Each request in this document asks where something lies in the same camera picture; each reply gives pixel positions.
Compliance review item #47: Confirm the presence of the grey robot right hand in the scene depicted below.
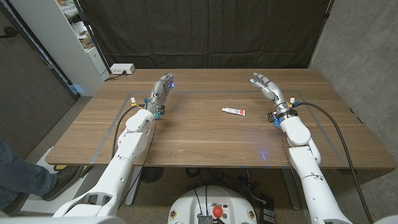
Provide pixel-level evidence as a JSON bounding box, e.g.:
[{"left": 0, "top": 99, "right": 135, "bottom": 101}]
[{"left": 248, "top": 72, "right": 292, "bottom": 117}]

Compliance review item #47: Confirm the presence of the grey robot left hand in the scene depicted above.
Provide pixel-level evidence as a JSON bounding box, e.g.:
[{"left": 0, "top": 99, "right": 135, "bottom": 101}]
[{"left": 145, "top": 72, "right": 175, "bottom": 115}]

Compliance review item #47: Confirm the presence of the white toothpaste tube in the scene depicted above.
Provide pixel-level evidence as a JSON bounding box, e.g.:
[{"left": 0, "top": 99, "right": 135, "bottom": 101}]
[{"left": 221, "top": 107, "right": 246, "bottom": 117}]

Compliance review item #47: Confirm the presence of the white power strip box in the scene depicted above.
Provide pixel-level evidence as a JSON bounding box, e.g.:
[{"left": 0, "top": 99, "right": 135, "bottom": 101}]
[{"left": 109, "top": 63, "right": 136, "bottom": 75}]

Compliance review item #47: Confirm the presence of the black backdrop curtain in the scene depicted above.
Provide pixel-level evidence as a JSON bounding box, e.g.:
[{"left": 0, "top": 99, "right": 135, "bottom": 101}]
[{"left": 77, "top": 0, "right": 332, "bottom": 70}]

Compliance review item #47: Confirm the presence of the black round floor disc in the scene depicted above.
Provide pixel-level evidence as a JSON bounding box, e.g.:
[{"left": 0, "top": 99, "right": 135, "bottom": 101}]
[{"left": 140, "top": 167, "right": 165, "bottom": 184}]

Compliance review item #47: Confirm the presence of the black slanted backdrop pole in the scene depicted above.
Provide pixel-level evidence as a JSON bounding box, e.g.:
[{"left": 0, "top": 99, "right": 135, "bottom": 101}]
[{"left": 73, "top": 0, "right": 112, "bottom": 75}]

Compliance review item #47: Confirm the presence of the cardboard box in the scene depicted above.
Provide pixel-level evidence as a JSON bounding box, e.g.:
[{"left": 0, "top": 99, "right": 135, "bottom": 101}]
[{"left": 80, "top": 35, "right": 95, "bottom": 50}]

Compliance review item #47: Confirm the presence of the white table leg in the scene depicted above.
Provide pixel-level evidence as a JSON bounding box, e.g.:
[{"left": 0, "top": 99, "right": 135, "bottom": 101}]
[
  {"left": 281, "top": 167, "right": 302, "bottom": 211},
  {"left": 126, "top": 166, "right": 142, "bottom": 207}
]

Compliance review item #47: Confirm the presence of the short black backdrop pole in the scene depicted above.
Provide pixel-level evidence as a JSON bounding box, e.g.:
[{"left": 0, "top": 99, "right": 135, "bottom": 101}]
[{"left": 322, "top": 0, "right": 336, "bottom": 19}]

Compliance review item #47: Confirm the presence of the white shelf cabinet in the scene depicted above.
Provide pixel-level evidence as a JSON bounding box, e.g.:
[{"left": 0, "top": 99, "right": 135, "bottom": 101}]
[{"left": 9, "top": 0, "right": 110, "bottom": 97}]

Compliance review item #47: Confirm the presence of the white robot torso base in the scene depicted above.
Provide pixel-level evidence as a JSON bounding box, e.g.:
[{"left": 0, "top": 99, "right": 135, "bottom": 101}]
[{"left": 167, "top": 185, "right": 258, "bottom": 224}]

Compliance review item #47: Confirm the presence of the black floor power strip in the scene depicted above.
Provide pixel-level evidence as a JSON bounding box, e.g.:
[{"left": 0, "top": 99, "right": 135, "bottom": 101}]
[{"left": 259, "top": 198, "right": 276, "bottom": 224}]

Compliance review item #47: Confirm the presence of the dark brown shoe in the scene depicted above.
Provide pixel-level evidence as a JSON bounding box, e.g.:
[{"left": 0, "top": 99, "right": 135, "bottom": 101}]
[{"left": 42, "top": 165, "right": 82, "bottom": 202}]

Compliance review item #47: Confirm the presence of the person's leg in jeans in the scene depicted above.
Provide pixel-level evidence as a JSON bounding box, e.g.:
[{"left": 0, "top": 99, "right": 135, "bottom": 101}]
[{"left": 0, "top": 139, "right": 58, "bottom": 211}]

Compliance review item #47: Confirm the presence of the white floor board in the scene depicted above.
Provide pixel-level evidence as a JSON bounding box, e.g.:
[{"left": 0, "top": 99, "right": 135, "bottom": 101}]
[{"left": 18, "top": 146, "right": 105, "bottom": 215}]

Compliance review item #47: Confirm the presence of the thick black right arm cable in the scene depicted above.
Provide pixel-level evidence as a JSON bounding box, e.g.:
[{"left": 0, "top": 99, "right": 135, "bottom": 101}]
[{"left": 294, "top": 101, "right": 374, "bottom": 224}]

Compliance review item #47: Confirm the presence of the black floor cable tangle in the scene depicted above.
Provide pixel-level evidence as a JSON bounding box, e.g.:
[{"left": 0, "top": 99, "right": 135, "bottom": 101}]
[{"left": 185, "top": 167, "right": 261, "bottom": 206}]

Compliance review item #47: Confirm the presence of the black door handle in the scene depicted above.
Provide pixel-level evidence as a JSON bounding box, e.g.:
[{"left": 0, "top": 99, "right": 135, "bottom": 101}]
[{"left": 0, "top": 26, "right": 20, "bottom": 40}]

